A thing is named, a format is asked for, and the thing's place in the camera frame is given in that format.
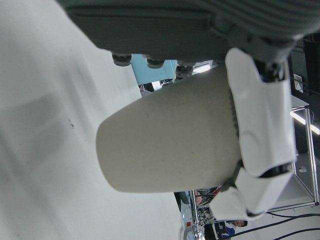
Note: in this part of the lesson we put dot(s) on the left white-grey robot hand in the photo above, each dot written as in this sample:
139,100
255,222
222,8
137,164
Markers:
262,120

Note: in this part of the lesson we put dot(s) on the beige paper cup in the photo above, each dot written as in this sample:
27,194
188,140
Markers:
162,140

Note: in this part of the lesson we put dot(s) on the crumpled white paper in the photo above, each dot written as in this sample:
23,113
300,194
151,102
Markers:
302,169

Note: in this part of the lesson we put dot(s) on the black cabinet with label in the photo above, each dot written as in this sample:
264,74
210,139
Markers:
312,62

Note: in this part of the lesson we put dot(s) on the person in blue jacket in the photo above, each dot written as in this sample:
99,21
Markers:
237,223

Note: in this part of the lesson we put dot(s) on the metal pole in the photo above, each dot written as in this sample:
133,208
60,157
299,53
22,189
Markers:
195,212

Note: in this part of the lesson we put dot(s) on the light blue partition panel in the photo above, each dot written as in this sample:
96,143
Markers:
150,75

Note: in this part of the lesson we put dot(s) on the aluminium frame stand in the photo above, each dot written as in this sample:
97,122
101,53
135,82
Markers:
309,140

